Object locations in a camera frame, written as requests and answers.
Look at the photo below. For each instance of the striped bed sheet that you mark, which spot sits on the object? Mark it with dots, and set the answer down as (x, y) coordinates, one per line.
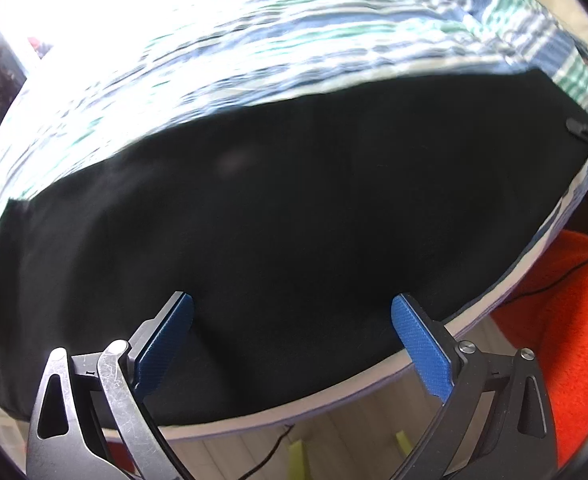
(224, 60)

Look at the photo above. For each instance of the red patterned cloth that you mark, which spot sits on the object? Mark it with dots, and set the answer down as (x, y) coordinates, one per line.
(39, 47)

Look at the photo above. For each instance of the orange and white fleece garment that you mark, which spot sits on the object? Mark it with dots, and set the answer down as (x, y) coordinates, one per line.
(573, 350)

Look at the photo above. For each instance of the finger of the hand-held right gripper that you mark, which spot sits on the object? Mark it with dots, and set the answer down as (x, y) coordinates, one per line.
(581, 127)

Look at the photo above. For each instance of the black pants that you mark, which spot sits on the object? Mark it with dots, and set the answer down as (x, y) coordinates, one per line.
(299, 210)

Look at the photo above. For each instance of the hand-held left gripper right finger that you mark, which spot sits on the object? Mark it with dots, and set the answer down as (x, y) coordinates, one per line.
(421, 342)

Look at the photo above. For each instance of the yellow-green plastic strip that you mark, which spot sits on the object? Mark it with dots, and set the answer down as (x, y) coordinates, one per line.
(296, 460)
(404, 441)

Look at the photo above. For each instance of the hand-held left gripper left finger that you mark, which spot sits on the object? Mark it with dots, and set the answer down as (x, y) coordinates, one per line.
(166, 342)

